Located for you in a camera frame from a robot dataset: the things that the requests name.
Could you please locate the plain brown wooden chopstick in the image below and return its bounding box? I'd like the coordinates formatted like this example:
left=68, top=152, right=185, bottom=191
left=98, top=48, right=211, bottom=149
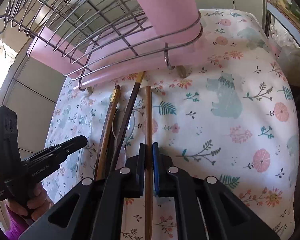
left=145, top=86, right=153, bottom=240

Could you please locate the dark chopstick gold tip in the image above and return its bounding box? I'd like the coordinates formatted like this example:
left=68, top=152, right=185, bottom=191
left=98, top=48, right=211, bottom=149
left=109, top=72, right=145, bottom=173

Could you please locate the brown chopstick gold band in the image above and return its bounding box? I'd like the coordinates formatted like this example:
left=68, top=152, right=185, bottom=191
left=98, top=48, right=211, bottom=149
left=94, top=85, right=121, bottom=180

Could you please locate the person's left hand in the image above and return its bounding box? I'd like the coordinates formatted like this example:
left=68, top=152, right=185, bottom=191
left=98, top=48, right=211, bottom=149
left=6, top=183, right=50, bottom=221

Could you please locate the floral bear print cloth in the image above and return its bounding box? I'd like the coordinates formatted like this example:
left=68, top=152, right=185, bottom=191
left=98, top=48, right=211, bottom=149
left=43, top=9, right=299, bottom=239

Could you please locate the pink left plastic cup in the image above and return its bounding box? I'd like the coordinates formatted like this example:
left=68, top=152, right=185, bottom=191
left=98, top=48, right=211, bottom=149
left=27, top=27, right=88, bottom=75

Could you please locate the pink plastic cup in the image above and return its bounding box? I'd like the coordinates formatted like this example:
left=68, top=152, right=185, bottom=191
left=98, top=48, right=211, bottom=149
left=137, top=0, right=200, bottom=44
left=27, top=27, right=88, bottom=75

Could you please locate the pink plastic drip tray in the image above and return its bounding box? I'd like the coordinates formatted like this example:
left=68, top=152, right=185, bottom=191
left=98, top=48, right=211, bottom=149
left=76, top=37, right=219, bottom=89

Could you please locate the metal shelf rack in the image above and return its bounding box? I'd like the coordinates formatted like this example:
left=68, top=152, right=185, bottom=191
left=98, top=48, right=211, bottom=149
left=261, top=0, right=300, bottom=63

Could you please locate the pink right plastic cup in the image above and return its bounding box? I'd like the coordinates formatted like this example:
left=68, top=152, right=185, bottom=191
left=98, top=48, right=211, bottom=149
left=137, top=0, right=200, bottom=44

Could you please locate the metal wire utensil rack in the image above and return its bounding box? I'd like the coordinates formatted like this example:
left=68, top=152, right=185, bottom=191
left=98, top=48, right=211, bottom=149
left=0, top=0, right=204, bottom=90

